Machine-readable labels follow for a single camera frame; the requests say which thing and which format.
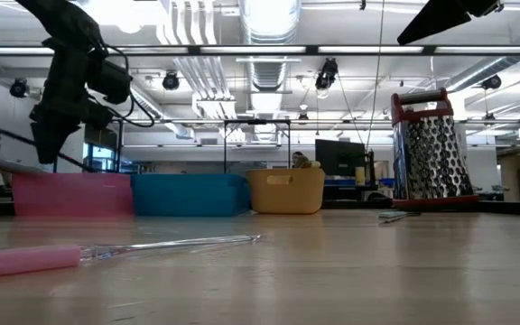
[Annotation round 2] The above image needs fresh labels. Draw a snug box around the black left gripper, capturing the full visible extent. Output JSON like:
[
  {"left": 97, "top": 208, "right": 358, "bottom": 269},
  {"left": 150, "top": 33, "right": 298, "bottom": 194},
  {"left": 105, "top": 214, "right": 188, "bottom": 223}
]
[{"left": 28, "top": 38, "right": 113, "bottom": 166}]

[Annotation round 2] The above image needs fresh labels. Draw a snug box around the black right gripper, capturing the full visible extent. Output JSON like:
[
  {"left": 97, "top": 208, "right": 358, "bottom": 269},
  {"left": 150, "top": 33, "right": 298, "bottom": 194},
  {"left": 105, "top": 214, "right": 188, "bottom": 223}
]
[{"left": 396, "top": 0, "right": 506, "bottom": 46}]

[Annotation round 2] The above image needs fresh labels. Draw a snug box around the grey-blue plastic spoon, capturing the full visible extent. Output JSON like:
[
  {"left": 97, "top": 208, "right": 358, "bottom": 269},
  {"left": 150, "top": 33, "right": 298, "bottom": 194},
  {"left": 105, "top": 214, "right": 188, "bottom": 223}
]
[{"left": 0, "top": 153, "right": 50, "bottom": 176}]

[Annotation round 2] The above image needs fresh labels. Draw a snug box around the pink plastic bin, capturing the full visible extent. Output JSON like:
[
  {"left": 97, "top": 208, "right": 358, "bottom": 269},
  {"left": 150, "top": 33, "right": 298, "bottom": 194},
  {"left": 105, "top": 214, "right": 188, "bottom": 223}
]
[{"left": 10, "top": 172, "right": 135, "bottom": 218}]

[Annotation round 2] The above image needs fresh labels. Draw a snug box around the black ceiling spotlight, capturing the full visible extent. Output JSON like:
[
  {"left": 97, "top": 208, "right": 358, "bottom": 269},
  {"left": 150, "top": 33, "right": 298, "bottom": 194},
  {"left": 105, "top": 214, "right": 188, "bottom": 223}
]
[
  {"left": 314, "top": 57, "right": 339, "bottom": 91},
  {"left": 8, "top": 78, "right": 31, "bottom": 99},
  {"left": 480, "top": 74, "right": 503, "bottom": 91},
  {"left": 161, "top": 70, "right": 181, "bottom": 92}
]

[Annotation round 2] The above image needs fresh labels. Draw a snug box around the pink mini spatula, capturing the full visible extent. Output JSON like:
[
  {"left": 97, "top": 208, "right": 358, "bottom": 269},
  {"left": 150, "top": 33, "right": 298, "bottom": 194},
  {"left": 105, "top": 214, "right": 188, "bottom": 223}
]
[{"left": 0, "top": 233, "right": 261, "bottom": 279}]

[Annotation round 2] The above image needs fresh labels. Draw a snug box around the black overhead rig beam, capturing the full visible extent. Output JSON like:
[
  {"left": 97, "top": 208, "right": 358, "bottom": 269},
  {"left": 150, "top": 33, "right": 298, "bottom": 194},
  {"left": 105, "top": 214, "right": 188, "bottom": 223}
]
[{"left": 0, "top": 43, "right": 520, "bottom": 58}]

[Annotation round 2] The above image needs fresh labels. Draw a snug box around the red-trimmed metal box grater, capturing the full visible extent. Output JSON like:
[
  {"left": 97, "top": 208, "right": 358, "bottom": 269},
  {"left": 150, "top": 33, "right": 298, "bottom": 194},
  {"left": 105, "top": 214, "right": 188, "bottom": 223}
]
[{"left": 390, "top": 87, "right": 480, "bottom": 209}]

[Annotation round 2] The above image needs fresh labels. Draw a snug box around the blue plastic bin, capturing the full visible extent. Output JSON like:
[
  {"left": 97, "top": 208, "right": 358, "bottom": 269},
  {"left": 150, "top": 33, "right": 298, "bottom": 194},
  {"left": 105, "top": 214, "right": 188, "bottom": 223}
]
[{"left": 129, "top": 173, "right": 253, "bottom": 218}]

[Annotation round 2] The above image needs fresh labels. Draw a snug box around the black monitor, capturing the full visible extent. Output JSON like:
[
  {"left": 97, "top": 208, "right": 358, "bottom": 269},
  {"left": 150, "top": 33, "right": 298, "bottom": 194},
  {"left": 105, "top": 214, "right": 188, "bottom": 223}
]
[{"left": 314, "top": 138, "right": 368, "bottom": 178}]

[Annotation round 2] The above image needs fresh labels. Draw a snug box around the person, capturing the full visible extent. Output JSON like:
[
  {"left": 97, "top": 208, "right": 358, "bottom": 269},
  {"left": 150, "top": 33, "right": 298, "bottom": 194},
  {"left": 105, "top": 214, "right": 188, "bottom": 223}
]
[{"left": 291, "top": 151, "right": 311, "bottom": 170}]

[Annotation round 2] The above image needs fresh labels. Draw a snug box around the orange-yellow plastic bin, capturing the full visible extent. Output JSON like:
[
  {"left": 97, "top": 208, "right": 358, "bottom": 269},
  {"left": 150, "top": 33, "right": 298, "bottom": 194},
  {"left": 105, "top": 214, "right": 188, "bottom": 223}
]
[{"left": 246, "top": 167, "right": 327, "bottom": 216}]

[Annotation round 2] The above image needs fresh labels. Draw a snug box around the thin hanging cable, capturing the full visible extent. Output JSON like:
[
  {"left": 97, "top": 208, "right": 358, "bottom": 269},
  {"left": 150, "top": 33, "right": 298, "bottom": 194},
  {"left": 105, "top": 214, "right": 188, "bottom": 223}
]
[{"left": 365, "top": 0, "right": 386, "bottom": 153}]

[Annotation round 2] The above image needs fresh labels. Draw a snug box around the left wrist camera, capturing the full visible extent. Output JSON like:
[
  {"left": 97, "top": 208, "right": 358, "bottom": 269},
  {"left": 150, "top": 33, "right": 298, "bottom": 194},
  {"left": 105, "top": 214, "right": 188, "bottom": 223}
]
[{"left": 86, "top": 59, "right": 134, "bottom": 106}]

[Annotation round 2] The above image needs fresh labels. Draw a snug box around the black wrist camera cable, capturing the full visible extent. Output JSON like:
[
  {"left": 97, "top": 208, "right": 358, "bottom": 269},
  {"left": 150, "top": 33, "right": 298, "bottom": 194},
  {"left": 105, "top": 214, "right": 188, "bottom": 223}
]
[{"left": 88, "top": 42, "right": 157, "bottom": 130}]

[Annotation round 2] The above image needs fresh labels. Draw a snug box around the silver ventilation duct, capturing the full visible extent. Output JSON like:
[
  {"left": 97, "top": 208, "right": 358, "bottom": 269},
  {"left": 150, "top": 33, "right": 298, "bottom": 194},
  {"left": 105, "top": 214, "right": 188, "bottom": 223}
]
[{"left": 237, "top": 0, "right": 302, "bottom": 94}]

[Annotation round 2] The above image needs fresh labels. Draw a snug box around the black background rig frame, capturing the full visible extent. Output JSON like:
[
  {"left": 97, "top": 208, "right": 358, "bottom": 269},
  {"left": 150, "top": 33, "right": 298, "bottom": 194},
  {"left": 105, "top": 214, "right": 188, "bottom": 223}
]
[{"left": 221, "top": 118, "right": 293, "bottom": 175}]

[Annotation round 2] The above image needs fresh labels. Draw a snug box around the black metal table frame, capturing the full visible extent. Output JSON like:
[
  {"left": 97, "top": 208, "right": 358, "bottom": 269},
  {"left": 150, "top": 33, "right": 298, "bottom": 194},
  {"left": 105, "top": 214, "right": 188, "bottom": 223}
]
[{"left": 0, "top": 200, "right": 520, "bottom": 218}]

